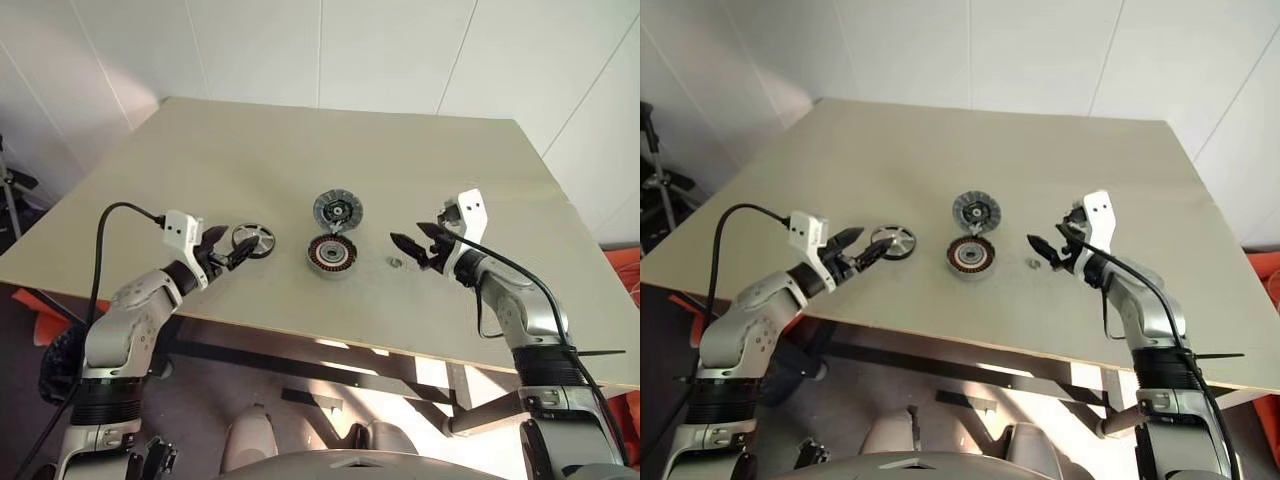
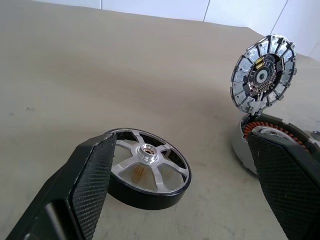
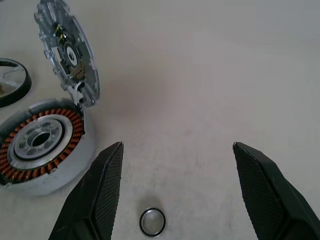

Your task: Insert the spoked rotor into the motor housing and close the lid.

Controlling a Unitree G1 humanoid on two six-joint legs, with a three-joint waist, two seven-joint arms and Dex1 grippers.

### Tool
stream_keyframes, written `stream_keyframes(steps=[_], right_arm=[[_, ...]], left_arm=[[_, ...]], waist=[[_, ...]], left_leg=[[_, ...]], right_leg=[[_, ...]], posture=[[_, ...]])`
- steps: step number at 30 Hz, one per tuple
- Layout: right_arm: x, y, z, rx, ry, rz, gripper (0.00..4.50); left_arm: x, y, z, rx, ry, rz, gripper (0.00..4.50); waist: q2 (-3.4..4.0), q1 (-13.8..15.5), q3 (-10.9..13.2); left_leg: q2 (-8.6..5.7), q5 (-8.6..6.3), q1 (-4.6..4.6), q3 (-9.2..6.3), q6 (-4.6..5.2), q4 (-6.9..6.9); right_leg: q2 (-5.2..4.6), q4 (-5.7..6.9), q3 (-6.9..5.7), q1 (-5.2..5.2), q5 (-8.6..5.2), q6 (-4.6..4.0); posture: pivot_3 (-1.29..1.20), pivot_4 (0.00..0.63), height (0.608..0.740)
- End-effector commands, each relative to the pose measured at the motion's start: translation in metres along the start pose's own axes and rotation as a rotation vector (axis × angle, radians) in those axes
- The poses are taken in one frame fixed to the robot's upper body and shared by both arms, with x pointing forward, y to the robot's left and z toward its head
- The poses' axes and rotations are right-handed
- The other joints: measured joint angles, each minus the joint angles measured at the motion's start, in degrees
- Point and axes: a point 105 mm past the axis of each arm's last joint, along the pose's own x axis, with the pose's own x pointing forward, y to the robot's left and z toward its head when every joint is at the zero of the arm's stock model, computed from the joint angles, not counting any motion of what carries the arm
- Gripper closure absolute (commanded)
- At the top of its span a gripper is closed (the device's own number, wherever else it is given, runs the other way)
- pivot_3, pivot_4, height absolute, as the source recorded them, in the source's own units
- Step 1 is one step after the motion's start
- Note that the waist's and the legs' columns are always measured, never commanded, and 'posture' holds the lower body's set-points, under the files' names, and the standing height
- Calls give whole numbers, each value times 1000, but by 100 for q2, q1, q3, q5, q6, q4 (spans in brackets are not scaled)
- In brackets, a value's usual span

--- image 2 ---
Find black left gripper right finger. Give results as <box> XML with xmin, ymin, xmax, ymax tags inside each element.
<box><xmin>246</xmin><ymin>131</ymin><xmax>320</xmax><ymax>240</ymax></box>

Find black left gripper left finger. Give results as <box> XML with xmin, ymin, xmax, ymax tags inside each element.
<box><xmin>4</xmin><ymin>133</ymin><xmax>117</xmax><ymax>240</ymax></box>

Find silver motor housing copper windings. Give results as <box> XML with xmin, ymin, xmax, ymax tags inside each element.
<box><xmin>231</xmin><ymin>112</ymin><xmax>320</xmax><ymax>176</ymax></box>

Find black rotor ring silver spokes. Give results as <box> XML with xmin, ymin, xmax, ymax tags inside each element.
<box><xmin>106</xmin><ymin>127</ymin><xmax>193</xmax><ymax>210</ymax></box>

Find grey ridged disc wheel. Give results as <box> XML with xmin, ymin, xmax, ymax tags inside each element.
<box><xmin>228</xmin><ymin>33</ymin><xmax>298</xmax><ymax>116</ymax></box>

